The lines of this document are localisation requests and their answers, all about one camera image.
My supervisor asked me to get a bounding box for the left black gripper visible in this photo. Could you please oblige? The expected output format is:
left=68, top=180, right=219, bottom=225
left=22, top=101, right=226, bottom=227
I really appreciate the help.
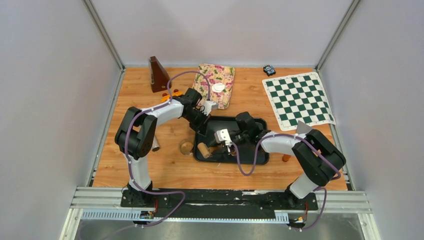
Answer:
left=183, top=109, right=212, bottom=137

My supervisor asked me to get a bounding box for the black baking tray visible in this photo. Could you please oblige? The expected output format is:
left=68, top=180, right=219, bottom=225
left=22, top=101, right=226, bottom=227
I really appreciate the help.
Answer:
left=193, top=116, right=256, bottom=165

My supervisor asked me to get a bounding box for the wooden pastry roller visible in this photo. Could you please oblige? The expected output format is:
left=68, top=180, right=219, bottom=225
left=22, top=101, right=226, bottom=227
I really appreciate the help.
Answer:
left=197, top=142, right=236, bottom=159

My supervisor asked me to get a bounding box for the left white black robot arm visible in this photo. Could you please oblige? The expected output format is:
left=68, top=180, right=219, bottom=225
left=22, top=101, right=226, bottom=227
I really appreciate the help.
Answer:
left=114, top=88, right=218, bottom=207

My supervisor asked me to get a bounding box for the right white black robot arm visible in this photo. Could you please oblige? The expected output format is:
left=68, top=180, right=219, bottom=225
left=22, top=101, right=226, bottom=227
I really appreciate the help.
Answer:
left=228, top=111, right=346, bottom=209

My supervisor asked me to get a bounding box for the orange toy car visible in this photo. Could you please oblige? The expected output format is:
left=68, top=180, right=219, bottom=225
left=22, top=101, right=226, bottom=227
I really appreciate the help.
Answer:
left=160, top=89, right=183, bottom=103

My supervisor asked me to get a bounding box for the silver glitter tube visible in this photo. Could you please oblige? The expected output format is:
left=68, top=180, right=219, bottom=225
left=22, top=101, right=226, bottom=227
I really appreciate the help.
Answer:
left=151, top=136, right=161, bottom=152

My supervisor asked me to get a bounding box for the floral rectangular tray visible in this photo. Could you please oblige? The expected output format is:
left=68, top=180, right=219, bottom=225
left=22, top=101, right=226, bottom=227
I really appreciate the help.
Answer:
left=192, top=63, right=236, bottom=110

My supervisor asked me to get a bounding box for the brown wooden metronome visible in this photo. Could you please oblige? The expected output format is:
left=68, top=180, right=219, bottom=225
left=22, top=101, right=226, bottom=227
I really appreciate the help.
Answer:
left=148, top=56, right=170, bottom=93

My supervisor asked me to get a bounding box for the green white chess mat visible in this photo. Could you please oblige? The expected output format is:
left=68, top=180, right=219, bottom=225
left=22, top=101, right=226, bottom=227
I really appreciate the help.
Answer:
left=262, top=71, right=336, bottom=132

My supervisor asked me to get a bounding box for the small blue black toy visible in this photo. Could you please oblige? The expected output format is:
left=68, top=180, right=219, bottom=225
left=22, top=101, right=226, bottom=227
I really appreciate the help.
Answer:
left=262, top=64, right=276, bottom=77

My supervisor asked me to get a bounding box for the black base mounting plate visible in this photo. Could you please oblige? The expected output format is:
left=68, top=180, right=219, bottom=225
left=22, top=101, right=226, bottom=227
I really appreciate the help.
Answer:
left=120, top=188, right=319, bottom=219

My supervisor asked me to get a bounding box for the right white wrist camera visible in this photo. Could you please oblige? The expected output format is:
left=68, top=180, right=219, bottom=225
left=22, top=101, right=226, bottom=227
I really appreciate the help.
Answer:
left=214, top=128, right=232, bottom=153

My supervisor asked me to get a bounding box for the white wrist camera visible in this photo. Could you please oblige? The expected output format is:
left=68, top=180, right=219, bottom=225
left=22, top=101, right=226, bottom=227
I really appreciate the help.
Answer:
left=214, top=128, right=232, bottom=153
left=200, top=100, right=219, bottom=116

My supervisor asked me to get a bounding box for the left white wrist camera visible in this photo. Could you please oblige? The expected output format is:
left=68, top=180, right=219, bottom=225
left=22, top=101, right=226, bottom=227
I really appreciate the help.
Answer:
left=200, top=100, right=219, bottom=116

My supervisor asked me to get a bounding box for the round metal cutter ring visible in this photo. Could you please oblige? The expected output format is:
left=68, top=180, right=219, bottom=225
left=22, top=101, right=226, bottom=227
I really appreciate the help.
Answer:
left=179, top=139, right=196, bottom=156

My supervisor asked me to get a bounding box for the wooden handled metal scraper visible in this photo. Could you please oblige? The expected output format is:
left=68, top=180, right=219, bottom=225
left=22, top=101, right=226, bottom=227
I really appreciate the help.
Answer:
left=282, top=121, right=313, bottom=162

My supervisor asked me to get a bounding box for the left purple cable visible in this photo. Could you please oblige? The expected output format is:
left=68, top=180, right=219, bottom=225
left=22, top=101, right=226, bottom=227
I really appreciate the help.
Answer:
left=124, top=70, right=212, bottom=229

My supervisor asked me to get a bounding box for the purple cable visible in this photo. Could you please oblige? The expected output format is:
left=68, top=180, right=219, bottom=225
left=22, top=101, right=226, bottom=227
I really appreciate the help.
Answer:
left=230, top=133, right=342, bottom=232
left=124, top=70, right=212, bottom=229

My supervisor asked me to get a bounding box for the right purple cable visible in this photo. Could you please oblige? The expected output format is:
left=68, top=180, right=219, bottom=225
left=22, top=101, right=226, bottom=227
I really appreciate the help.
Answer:
left=230, top=133, right=342, bottom=232

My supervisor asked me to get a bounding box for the aluminium frame rail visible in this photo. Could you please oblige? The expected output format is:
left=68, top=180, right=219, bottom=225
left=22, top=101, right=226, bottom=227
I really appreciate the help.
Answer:
left=60, top=187, right=380, bottom=240

